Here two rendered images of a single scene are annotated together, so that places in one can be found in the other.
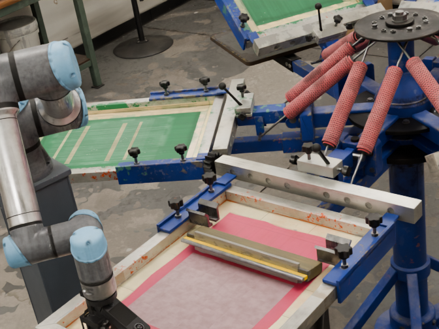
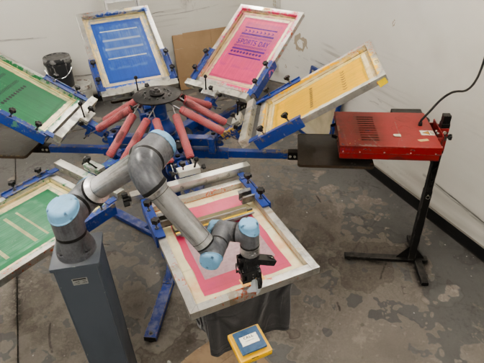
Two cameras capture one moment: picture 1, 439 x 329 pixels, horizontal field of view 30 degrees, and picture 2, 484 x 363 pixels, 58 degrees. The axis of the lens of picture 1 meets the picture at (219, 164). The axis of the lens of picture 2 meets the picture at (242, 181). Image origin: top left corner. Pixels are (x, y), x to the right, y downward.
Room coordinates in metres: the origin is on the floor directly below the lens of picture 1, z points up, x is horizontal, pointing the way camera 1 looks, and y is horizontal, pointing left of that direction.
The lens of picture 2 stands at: (0.97, 1.42, 2.37)
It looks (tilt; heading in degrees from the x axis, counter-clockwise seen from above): 34 degrees down; 296
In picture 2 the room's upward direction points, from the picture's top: 2 degrees counter-clockwise
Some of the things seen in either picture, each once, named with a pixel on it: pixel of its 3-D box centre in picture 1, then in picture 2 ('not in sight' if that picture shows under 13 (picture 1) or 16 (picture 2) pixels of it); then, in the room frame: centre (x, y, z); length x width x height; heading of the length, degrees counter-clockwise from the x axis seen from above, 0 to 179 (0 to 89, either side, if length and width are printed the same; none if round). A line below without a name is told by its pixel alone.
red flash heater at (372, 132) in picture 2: not in sight; (386, 135); (1.18, -1.10, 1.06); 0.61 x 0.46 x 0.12; 18
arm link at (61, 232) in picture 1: (78, 234); (222, 232); (1.58, 0.34, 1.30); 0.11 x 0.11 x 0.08; 10
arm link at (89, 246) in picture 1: (91, 254); (248, 232); (1.49, 0.31, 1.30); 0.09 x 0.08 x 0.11; 10
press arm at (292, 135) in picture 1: (230, 146); not in sight; (2.66, -0.05, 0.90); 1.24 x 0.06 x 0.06; 78
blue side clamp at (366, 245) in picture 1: (360, 258); (254, 194); (1.74, -0.32, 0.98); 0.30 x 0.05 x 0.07; 138
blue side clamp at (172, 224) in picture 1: (196, 211); (153, 223); (2.11, 0.09, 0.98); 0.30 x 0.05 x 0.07; 138
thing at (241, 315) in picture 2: not in sight; (249, 315); (1.53, 0.24, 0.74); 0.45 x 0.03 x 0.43; 48
